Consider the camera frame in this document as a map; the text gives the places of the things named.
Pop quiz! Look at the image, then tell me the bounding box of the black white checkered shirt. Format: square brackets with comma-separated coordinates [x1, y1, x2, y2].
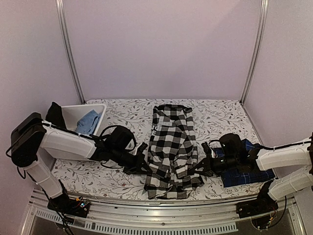
[144, 104, 204, 199]

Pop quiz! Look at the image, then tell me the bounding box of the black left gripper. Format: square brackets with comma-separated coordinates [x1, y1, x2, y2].
[111, 147, 152, 176]

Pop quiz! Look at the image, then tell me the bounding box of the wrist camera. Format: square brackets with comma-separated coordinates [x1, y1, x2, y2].
[201, 142, 212, 158]
[136, 142, 148, 155]

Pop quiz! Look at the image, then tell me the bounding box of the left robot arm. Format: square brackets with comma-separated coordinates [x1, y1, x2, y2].
[5, 113, 152, 212]

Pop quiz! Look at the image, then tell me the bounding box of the floral patterned table cloth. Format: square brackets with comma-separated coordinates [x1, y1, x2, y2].
[52, 99, 261, 201]

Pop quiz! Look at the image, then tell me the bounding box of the light blue shirt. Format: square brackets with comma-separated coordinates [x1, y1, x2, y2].
[75, 110, 102, 135]

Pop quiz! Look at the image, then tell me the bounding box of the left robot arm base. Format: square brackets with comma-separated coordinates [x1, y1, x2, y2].
[47, 183, 90, 218]

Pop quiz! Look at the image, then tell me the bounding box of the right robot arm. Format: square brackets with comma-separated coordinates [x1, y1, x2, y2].
[188, 133, 313, 213]

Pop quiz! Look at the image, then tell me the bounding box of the right aluminium corner post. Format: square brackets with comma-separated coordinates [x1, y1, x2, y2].
[240, 0, 269, 106]

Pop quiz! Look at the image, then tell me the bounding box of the aluminium corner post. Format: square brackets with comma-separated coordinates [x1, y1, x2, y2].
[240, 0, 269, 106]
[55, 0, 86, 104]

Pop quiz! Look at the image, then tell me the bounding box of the white plastic bin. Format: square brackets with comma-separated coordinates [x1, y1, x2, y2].
[44, 104, 107, 161]

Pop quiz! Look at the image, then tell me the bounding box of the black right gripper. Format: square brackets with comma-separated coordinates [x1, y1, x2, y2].
[192, 154, 238, 177]

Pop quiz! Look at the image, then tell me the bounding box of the left aluminium corner post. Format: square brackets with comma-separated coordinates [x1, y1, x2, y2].
[55, 0, 86, 104]

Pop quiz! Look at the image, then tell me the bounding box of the folded blue plaid shirt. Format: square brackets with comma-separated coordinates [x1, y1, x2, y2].
[211, 139, 276, 189]

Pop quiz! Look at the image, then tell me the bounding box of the black cloth on bin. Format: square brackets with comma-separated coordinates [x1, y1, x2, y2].
[45, 102, 67, 129]

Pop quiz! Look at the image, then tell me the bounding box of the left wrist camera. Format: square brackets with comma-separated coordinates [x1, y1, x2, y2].
[136, 142, 148, 155]

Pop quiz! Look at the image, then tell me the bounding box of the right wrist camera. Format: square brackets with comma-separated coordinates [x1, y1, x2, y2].
[201, 142, 212, 158]

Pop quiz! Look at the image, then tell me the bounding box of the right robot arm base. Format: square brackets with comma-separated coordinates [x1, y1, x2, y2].
[236, 180, 278, 230]

